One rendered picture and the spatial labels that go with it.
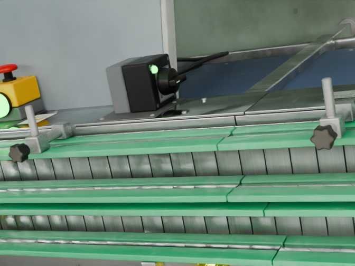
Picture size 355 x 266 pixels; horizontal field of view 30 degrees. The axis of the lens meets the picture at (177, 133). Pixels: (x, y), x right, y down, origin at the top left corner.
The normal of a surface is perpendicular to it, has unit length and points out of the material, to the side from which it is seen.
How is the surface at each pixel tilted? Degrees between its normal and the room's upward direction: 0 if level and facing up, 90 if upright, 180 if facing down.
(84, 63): 0
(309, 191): 90
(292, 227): 0
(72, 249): 90
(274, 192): 90
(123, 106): 0
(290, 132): 90
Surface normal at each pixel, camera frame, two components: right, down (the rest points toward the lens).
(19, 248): -0.18, -0.95
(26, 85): 0.88, -0.05
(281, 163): -0.43, 0.30
